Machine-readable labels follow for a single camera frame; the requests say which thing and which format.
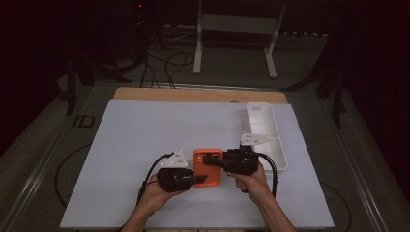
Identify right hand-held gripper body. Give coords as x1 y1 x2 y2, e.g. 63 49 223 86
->
221 131 278 177

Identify black floor socket box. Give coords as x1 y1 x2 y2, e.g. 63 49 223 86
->
74 114 96 129

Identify orange phone case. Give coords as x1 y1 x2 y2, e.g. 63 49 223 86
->
192 148 224 189

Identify straight black floor cable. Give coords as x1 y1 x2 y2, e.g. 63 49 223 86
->
139 54 161 89

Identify black stand legs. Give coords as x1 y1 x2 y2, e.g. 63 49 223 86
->
279 32 349 130
66 57 133 116

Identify white table board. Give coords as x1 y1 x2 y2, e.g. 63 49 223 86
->
59 99 336 230

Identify white plastic tray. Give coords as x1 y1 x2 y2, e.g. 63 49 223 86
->
246 101 288 177

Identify hand-held gripper cable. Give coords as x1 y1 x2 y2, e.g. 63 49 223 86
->
53 144 175 209
257 153 278 198

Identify looped black floor cable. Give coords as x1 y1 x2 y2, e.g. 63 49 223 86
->
164 52 196 90

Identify white metal stand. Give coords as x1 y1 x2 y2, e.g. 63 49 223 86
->
192 0 288 80

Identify person's left hand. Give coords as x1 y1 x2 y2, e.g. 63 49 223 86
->
138 173 185 211

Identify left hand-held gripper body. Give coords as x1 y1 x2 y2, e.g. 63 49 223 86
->
157 149 196 193

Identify person's right hand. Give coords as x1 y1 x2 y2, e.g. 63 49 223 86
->
226 162 275 206

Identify left hand-held gripper cable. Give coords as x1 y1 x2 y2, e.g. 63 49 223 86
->
53 144 175 209

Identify right hand-held gripper cable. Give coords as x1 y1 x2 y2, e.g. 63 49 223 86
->
257 153 278 198

